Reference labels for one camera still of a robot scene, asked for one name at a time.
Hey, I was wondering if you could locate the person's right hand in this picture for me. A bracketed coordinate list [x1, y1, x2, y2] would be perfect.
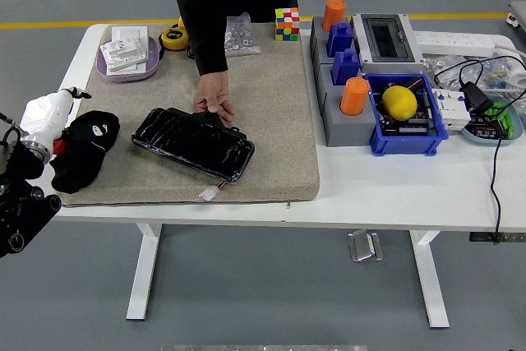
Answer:
[192, 70, 238, 129]

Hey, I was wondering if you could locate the thin black cable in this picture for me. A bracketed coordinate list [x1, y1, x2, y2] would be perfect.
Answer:
[433, 61, 505, 245]

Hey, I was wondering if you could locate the light blue dish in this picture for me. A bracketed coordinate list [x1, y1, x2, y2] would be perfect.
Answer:
[460, 94, 524, 146]

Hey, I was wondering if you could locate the yellow tape measure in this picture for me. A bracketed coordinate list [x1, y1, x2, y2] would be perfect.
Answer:
[159, 18, 191, 53]

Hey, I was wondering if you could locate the yellow lemon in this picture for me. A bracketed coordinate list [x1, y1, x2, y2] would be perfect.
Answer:
[381, 85, 418, 122]

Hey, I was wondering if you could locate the black rag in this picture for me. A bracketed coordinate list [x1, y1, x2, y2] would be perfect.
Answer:
[48, 110, 122, 195]

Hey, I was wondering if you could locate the thick white cable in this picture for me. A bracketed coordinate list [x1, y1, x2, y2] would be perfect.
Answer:
[491, 44, 526, 101]

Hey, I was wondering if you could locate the green plastic part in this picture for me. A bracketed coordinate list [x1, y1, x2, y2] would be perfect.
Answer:
[480, 102, 517, 141]

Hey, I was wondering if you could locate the white power strip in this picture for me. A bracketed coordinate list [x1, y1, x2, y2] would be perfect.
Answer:
[410, 30, 496, 58]

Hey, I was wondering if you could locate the blue block with knob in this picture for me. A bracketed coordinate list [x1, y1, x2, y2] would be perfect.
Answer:
[330, 48, 362, 87]
[325, 21, 355, 59]

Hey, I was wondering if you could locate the grey distribution box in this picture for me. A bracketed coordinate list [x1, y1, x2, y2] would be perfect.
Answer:
[352, 12, 425, 76]

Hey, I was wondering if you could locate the black box under table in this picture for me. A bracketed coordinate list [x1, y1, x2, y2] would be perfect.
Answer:
[469, 231, 526, 244]

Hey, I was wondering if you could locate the grey-brown mat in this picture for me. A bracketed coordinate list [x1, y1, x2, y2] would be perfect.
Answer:
[59, 21, 321, 208]

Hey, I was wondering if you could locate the black power adapter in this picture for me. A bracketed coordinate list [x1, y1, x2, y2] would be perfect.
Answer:
[459, 81, 495, 114]

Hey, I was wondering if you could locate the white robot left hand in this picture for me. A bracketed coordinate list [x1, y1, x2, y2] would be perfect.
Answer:
[18, 86, 110, 149]

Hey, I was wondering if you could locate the clear bag of screws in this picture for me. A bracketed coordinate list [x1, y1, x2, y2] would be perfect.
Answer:
[224, 12, 262, 58]

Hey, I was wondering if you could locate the colourful puzzle cube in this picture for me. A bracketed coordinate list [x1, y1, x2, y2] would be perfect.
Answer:
[274, 7, 300, 43]

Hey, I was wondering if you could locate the blue plastic bin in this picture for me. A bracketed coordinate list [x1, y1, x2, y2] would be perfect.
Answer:
[363, 72, 450, 158]

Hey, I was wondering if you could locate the orange cylinder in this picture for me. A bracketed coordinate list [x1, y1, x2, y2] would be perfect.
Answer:
[339, 76, 371, 117]
[321, 0, 347, 34]

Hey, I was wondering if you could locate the clear bag of white rings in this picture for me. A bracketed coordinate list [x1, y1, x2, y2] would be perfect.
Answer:
[422, 54, 468, 90]

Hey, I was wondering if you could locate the white wire connector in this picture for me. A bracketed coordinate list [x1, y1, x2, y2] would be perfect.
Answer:
[198, 180, 228, 203]

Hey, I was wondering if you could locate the white cart base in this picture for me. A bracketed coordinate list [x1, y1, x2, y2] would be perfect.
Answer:
[507, 0, 526, 31]

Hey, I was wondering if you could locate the small dark circuit board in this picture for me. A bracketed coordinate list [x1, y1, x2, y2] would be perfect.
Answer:
[468, 114, 509, 141]

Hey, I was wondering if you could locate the purple tray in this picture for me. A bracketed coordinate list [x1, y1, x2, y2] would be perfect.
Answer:
[95, 35, 161, 83]

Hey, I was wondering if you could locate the white switch plate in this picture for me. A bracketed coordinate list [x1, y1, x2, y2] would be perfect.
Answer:
[106, 25, 150, 77]

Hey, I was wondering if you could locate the black glossy panel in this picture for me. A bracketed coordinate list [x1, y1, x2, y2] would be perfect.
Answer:
[131, 107, 256, 183]

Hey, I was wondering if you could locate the clear bag of blue parts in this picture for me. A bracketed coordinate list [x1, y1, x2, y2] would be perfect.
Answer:
[470, 56, 526, 94]

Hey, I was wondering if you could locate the silver metal bracket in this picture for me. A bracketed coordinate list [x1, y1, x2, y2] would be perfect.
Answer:
[347, 229, 384, 263]

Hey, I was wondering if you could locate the white table leg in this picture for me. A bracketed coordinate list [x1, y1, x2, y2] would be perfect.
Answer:
[409, 230, 450, 330]
[126, 223, 164, 321]

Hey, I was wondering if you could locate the white circuit breaker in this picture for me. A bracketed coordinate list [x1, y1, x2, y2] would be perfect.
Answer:
[431, 87, 472, 131]

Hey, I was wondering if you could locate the grey base block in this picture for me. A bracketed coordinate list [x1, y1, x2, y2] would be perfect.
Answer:
[315, 62, 378, 148]
[308, 16, 362, 76]

